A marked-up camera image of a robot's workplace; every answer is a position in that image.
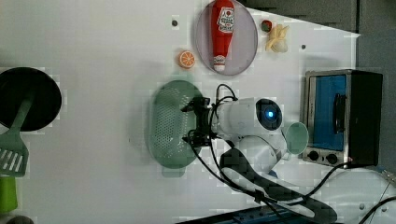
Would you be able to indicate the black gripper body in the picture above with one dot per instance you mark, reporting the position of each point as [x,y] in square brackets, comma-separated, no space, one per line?
[201,135]

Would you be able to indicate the green plastic strainer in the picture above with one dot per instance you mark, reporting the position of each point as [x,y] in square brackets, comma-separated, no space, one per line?
[168,124]

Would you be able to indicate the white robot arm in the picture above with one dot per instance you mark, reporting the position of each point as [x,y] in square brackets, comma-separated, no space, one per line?
[349,193]

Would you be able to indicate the orange slice toy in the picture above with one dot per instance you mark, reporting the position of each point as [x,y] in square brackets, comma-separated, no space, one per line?
[186,59]

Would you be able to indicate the grey round plate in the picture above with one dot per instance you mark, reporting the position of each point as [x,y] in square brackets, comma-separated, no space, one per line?
[243,47]

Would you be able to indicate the peeled banana toy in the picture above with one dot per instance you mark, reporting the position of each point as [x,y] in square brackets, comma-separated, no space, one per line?
[277,39]

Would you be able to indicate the red ketchup bottle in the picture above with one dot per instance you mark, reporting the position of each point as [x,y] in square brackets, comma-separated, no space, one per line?
[222,24]

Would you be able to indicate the red strawberry toy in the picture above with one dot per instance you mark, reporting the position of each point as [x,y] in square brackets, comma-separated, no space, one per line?
[266,26]

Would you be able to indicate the black toaster oven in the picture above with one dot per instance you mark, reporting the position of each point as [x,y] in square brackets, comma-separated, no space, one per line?
[342,112]

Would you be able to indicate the black frying pan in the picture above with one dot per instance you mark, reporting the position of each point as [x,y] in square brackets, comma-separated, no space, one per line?
[15,83]

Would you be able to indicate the lime green cup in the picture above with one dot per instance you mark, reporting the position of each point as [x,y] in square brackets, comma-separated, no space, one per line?
[8,194]

